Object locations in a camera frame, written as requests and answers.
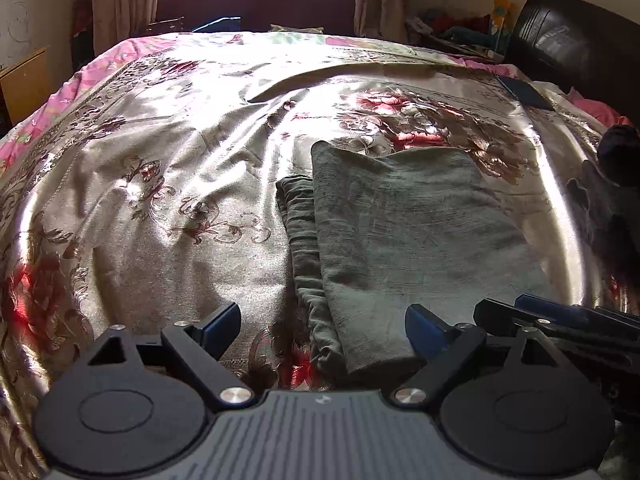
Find maroon window bench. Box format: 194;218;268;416
156;0;358;33

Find light wooden cabinet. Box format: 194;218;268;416
0;46;51;128

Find dark nightstand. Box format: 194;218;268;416
422;35;506;63

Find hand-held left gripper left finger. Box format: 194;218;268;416
62;302;255;413

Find green pants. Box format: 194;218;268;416
275;140;558;377

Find black smartphone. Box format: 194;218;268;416
495;75;557;112

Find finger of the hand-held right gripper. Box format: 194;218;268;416
472;299;591;341
515;294;640;333

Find teal cloth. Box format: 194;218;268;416
442;27;496;43

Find dark grey folded cloth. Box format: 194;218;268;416
565;159;640;311

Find pink quilt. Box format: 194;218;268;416
565;86;640;131

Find pale yellow cloth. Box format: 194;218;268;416
270;23;326;36

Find red bag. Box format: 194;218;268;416
72;0;96;36

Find blue cloth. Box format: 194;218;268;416
191;16;242;34

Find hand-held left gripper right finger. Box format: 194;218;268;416
391;304;588;409

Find red cloth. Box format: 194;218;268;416
432;10;493;33

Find black cloth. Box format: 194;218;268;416
596;124;640;187

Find yellow green package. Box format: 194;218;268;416
491;0;516;56

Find dark wooden headboard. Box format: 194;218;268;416
505;0;640;128

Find pink floral bed sheet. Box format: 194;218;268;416
0;35;166;171

